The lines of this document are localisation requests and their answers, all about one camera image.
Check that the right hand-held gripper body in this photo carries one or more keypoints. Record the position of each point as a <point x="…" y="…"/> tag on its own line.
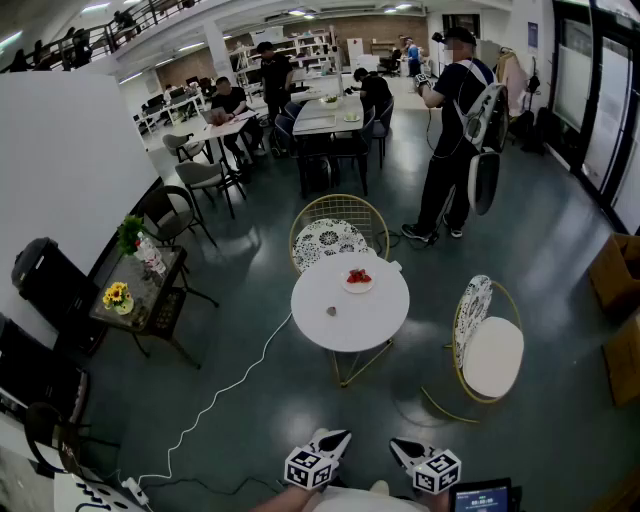
<point x="435" y="472"/>

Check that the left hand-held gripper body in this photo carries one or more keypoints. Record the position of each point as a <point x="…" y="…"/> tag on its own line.
<point x="310" y="470"/>

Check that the white plate of strawberries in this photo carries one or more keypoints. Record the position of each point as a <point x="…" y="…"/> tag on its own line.
<point x="358" y="288"/>

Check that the heap of strawberries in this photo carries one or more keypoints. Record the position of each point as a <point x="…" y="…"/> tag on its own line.
<point x="358" y="276"/>

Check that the person's left forearm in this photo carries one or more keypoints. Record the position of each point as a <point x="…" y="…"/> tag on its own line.
<point x="292" y="497"/>

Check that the person's white shoe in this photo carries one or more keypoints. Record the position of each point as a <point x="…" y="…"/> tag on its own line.
<point x="380" y="486"/>

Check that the black screen monitor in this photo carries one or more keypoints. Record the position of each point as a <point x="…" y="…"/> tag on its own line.
<point x="480" y="497"/>

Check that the person's white shirt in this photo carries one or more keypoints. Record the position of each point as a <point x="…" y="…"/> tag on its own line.
<point x="360" y="502"/>

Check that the white round table gold legs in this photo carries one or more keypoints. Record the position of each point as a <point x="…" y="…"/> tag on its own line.
<point x="350" y="322"/>

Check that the floral round cushion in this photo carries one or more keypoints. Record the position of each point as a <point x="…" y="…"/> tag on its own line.
<point x="472" y="310"/>
<point x="327" y="242"/>

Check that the white power strip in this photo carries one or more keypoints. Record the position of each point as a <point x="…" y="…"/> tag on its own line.
<point x="394" y="265"/>
<point x="136" y="491"/>

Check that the brown cardboard box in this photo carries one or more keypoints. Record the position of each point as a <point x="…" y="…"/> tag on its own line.
<point x="625" y="360"/>
<point x="615" y="272"/>

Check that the dark glass side table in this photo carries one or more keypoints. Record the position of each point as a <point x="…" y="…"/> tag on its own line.
<point x="145" y="295"/>

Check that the white board black print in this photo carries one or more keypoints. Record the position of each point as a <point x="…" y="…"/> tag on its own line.
<point x="70" y="495"/>

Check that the sunflower pot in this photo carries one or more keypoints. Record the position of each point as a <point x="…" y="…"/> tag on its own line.
<point x="119" y="297"/>

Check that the bundle of clear water bottles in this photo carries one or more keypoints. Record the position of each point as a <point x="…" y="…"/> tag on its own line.
<point x="150" y="255"/>

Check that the dark armchair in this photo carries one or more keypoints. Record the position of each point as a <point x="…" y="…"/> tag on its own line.
<point x="172" y="220"/>

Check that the dark wooden round chair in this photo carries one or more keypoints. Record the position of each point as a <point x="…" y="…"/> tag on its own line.
<point x="40" y="430"/>

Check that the green potted plant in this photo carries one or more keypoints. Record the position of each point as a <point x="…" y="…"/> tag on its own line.
<point x="131" y="235"/>

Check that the grey padded chair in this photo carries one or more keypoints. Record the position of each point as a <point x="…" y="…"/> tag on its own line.
<point x="200" y="175"/>
<point x="177" y="142"/>

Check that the black hard case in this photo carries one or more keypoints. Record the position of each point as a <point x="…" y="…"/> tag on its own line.
<point x="50" y="280"/>
<point x="35" y="370"/>

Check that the long white table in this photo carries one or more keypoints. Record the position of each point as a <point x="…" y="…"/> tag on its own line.
<point x="345" y="127"/>

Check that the blue padded chair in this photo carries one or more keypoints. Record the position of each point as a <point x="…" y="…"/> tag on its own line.
<point x="384" y="120"/>
<point x="285" y="125"/>

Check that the white square table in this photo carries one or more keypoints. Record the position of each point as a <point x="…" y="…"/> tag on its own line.
<point x="220" y="129"/>

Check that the open laptop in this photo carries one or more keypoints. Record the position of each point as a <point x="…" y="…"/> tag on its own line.
<point x="214" y="117"/>

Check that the coat rack with coats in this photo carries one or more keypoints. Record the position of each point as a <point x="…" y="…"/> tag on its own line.
<point x="511" y="75"/>

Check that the white shelving unit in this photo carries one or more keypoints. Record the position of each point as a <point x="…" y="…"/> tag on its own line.
<point x="300" y="47"/>

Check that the black mezzanine railing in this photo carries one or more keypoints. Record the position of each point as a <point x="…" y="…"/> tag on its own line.
<point x="107" y="35"/>

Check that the white padded frame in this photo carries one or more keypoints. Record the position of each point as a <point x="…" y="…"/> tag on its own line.
<point x="485" y="180"/>

